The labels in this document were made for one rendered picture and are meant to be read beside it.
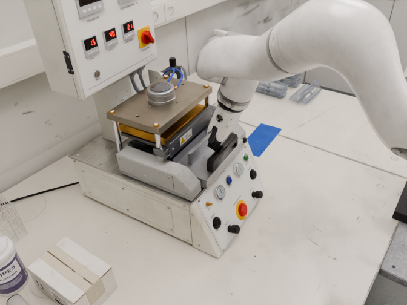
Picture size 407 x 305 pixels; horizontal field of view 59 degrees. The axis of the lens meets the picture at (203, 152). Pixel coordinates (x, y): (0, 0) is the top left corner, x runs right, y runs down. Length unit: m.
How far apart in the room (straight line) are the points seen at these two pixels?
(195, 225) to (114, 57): 0.52
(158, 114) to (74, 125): 0.64
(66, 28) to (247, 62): 0.46
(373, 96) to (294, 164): 0.91
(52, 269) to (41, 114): 0.64
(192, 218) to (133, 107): 0.35
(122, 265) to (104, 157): 0.33
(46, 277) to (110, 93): 0.53
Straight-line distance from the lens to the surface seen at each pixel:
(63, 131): 1.52
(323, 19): 0.49
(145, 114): 0.98
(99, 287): 0.97
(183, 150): 1.03
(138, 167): 1.00
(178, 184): 0.93
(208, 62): 0.75
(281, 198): 1.23
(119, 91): 1.14
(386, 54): 0.48
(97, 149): 1.20
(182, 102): 1.02
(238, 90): 0.84
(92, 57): 1.00
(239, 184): 1.12
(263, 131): 1.55
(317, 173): 1.35
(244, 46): 0.71
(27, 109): 1.42
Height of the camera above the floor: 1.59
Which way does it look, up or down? 36 degrees down
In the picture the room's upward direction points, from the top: 3 degrees counter-clockwise
